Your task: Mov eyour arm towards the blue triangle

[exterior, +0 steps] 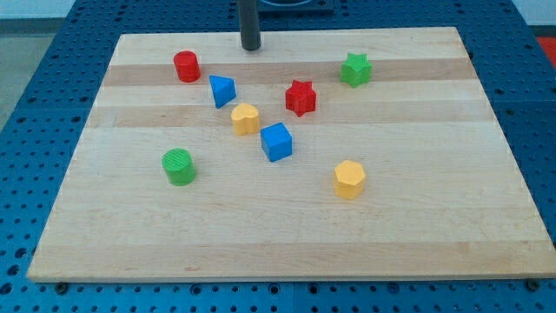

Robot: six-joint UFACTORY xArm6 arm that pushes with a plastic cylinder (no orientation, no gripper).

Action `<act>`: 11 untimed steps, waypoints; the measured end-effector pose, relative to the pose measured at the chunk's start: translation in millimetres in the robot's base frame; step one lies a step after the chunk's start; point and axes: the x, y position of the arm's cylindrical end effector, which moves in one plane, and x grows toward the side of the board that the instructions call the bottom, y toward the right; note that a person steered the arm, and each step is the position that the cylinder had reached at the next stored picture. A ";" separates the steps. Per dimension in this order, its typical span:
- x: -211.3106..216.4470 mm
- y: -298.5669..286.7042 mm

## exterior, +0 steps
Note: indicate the red star block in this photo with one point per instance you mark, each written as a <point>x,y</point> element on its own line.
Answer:
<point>300,97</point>

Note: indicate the blue triangle block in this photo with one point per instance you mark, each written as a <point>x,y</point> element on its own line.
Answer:
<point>223,89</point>

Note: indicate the green star block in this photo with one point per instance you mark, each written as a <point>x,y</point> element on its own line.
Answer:
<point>356,70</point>

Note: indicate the blue cube block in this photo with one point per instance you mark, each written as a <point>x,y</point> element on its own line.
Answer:
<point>276,142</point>

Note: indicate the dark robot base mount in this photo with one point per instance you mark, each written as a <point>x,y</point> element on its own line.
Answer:
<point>292,6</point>

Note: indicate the yellow heart block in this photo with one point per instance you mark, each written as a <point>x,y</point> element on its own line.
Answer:
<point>246,119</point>

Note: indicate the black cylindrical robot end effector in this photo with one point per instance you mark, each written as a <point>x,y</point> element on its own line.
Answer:
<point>249,24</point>

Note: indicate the wooden board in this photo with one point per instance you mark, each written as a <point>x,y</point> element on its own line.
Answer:
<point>443,197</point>

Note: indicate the red cylinder block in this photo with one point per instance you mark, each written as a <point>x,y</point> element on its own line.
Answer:
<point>186,66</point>

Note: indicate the green cylinder block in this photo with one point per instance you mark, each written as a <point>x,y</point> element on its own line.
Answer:
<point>179,167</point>

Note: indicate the yellow hexagon block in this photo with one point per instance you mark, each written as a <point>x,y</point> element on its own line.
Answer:
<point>349,179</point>

